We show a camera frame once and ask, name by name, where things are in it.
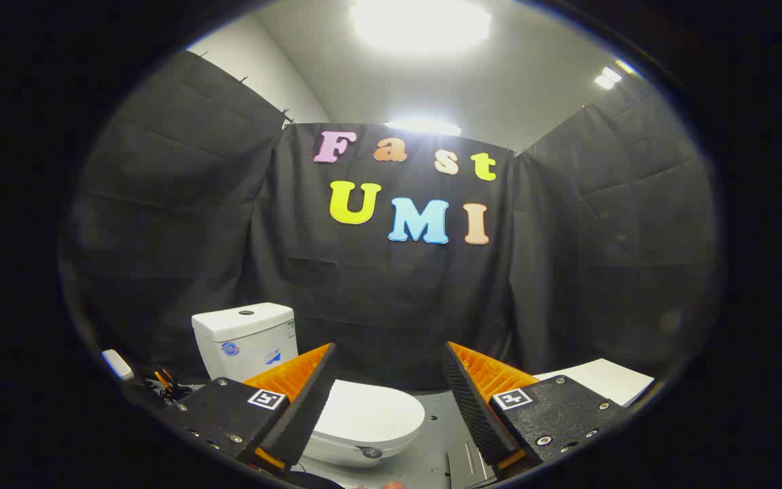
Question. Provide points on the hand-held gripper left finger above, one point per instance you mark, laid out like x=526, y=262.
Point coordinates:
x=306, y=407

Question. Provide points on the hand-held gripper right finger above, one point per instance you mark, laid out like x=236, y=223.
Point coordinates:
x=472, y=407

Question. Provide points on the white toilet lid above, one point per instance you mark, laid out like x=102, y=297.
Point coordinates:
x=374, y=407

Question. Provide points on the white toilet bowl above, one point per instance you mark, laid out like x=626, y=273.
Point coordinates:
x=343, y=451

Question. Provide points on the white toilet tank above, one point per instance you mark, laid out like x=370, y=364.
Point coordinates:
x=241, y=339

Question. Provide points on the black backdrop cloth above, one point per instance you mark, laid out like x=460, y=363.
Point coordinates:
x=377, y=299

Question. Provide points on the orange black device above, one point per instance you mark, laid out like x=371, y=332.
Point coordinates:
x=162, y=385

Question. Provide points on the small white rounded device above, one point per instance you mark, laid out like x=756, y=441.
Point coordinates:
x=117, y=364

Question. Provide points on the small ceiling spot lamp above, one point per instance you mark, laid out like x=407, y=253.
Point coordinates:
x=607, y=77

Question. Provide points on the large ceiling lamp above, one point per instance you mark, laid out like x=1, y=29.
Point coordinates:
x=421, y=24

